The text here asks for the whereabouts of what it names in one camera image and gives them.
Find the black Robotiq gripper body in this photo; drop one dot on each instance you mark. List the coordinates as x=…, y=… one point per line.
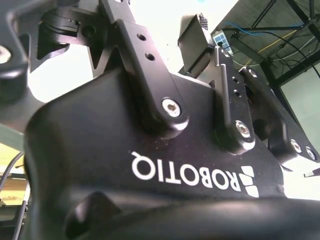
x=100, y=150

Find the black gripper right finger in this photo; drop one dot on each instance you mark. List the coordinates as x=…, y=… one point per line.
x=232, y=112

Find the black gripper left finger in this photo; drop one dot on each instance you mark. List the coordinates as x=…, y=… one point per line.
x=150, y=75

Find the silver square CPU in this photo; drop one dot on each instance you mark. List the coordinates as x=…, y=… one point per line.
x=192, y=35

